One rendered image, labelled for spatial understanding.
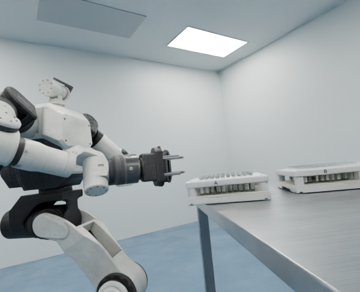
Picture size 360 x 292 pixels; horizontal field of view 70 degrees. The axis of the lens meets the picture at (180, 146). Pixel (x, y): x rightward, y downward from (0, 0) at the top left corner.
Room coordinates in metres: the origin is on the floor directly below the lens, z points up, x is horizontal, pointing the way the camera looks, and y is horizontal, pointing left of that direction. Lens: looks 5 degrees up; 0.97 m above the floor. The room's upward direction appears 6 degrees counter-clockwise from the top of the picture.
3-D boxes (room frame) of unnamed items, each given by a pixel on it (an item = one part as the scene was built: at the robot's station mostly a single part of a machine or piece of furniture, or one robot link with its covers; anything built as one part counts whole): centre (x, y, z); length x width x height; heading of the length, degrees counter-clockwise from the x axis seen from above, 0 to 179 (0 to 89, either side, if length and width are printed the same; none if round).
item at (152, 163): (0.79, 0.12, 0.99); 0.12 x 0.10 x 0.13; 112
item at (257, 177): (0.90, -0.15, 0.92); 0.25 x 0.24 x 0.02; 170
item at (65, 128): (1.01, 0.53, 1.12); 0.34 x 0.30 x 0.36; 170
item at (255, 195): (0.90, -0.15, 0.87); 0.24 x 0.24 x 0.02; 80
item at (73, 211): (1.02, 0.56, 0.85); 0.28 x 0.13 x 0.18; 80
